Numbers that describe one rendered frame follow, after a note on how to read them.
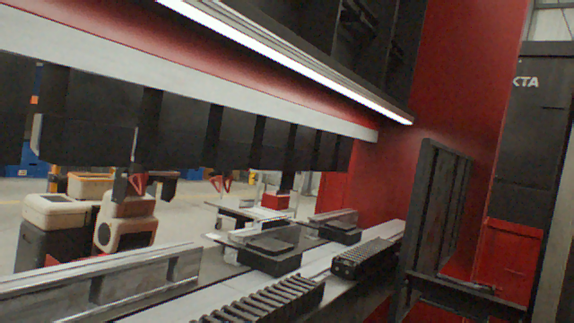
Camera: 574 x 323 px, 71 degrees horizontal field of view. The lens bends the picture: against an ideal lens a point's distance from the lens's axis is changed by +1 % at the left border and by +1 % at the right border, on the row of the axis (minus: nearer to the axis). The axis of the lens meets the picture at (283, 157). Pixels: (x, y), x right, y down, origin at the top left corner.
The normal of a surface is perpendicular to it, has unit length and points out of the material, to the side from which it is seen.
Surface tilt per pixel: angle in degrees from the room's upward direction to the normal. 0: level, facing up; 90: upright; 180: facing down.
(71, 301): 90
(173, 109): 90
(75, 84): 90
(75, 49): 90
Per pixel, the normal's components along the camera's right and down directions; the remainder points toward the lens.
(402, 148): -0.50, -0.04
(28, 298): 0.85, 0.18
